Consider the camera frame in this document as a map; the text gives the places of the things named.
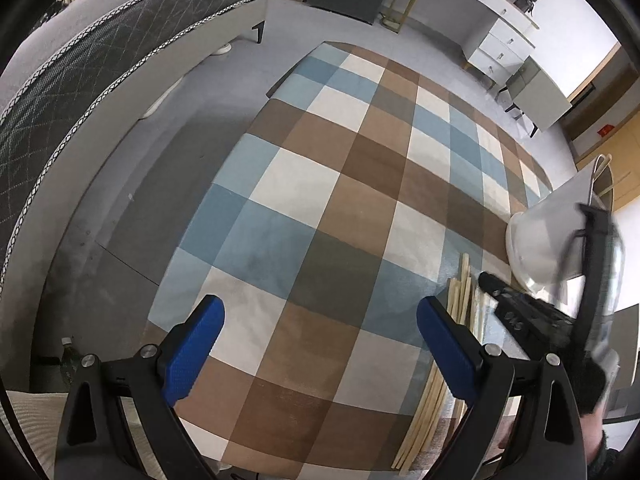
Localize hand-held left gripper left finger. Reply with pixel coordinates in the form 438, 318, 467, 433
52, 294, 226, 480

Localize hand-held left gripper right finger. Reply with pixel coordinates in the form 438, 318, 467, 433
416, 295, 590, 480

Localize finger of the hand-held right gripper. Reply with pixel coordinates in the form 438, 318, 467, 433
477, 270, 576, 356
577, 202, 621, 341

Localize pile of wooden chopsticks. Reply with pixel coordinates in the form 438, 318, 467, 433
392, 252, 483, 476

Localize person's right forearm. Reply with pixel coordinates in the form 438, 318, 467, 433
582, 410, 612, 478

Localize plastic water bottle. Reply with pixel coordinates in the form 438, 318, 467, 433
59, 337, 82, 387

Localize wooden door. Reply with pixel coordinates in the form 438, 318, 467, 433
565, 45, 640, 221

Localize grey nightstand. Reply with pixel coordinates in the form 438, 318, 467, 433
497, 55, 573, 138

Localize checkered rug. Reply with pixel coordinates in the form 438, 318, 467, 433
147, 42, 556, 480

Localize white dressing table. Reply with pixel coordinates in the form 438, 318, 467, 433
382, 0, 541, 86

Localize grey bed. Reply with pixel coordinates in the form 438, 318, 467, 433
0, 0, 268, 396

